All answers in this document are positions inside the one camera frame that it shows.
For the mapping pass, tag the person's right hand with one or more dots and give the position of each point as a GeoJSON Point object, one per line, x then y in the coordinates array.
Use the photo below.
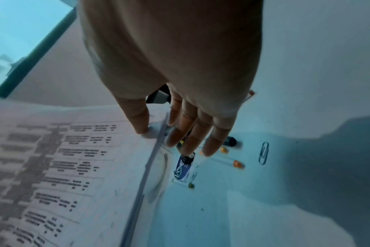
{"type": "Point", "coordinates": [179, 48]}

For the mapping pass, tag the brown pen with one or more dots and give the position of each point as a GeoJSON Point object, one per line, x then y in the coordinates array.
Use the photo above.
{"type": "Point", "coordinates": [251, 95]}

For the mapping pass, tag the white pen orange tip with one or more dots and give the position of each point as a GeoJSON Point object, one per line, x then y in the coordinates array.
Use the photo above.
{"type": "Point", "coordinates": [238, 164]}

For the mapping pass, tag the silver paper clips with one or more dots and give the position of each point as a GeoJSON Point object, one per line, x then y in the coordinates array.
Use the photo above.
{"type": "Point", "coordinates": [265, 150]}

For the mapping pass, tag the pile of printed papers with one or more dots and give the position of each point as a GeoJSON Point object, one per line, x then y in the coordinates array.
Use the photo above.
{"type": "Point", "coordinates": [66, 181]}

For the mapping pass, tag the black mesh paper tray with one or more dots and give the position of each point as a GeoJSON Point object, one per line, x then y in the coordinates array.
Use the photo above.
{"type": "Point", "coordinates": [157, 95]}

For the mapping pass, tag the window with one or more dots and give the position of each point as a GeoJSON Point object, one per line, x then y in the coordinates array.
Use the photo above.
{"type": "Point", "coordinates": [20, 31]}

